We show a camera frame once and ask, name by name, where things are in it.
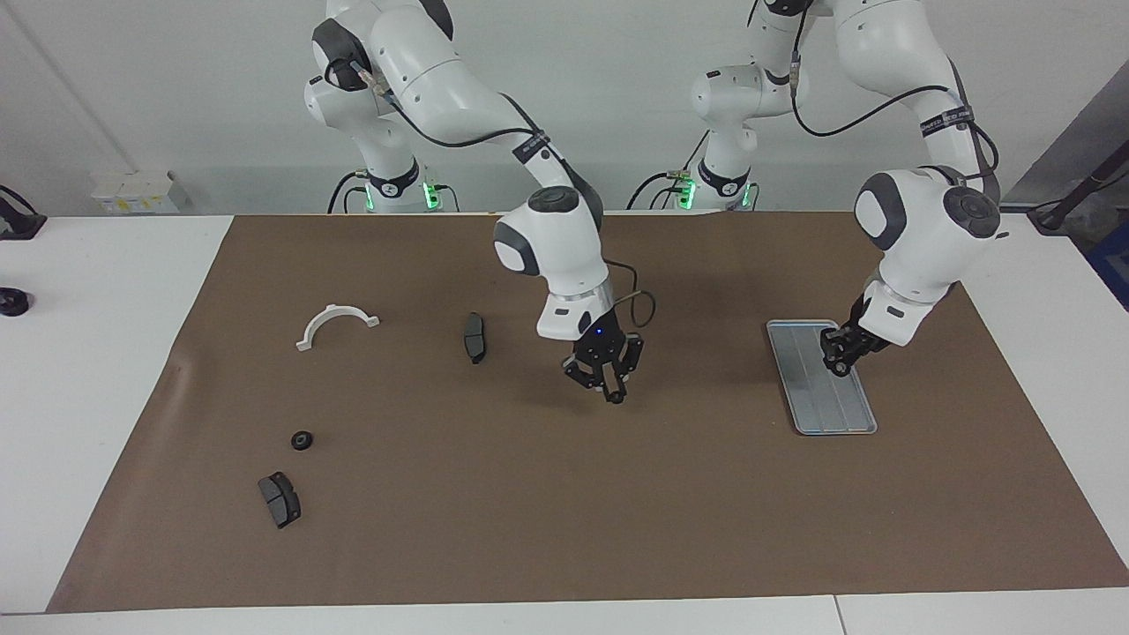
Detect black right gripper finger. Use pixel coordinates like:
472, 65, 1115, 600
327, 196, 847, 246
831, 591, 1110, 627
615, 333, 645, 398
564, 351, 614, 396

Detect silver metal tray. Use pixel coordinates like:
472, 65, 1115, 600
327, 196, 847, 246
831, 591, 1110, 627
766, 319, 879, 437

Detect brown table mat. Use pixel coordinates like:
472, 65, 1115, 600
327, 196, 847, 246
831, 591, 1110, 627
46, 212, 1129, 614

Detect blue box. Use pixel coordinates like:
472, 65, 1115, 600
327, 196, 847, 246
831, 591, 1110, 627
1087, 220, 1129, 310

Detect black stand leg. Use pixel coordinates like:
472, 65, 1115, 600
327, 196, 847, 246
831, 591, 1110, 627
1028, 146, 1129, 232

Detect black base cable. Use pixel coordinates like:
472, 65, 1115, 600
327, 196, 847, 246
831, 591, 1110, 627
328, 172, 371, 214
628, 131, 711, 211

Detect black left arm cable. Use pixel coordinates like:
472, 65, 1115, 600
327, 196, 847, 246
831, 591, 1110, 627
789, 0, 1002, 191

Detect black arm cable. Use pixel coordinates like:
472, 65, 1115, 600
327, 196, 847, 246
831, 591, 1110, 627
326, 57, 658, 329
789, 0, 1002, 191

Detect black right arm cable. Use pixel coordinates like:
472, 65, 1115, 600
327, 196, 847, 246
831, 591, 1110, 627
326, 57, 658, 329

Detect white curved plastic bracket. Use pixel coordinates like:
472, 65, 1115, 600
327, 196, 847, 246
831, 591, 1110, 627
295, 303, 381, 352

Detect black clamp mount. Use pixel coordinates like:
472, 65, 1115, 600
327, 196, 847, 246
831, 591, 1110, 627
0, 185, 47, 241

